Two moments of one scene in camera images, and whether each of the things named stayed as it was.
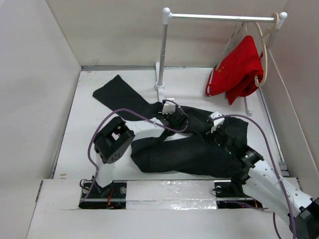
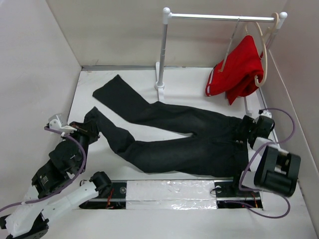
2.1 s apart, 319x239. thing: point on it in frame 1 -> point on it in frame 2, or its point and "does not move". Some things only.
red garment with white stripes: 234,77 does not move
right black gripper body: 218,137 -> 249,123
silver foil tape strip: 171,194 does not move
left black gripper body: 166,116 -> 86,139
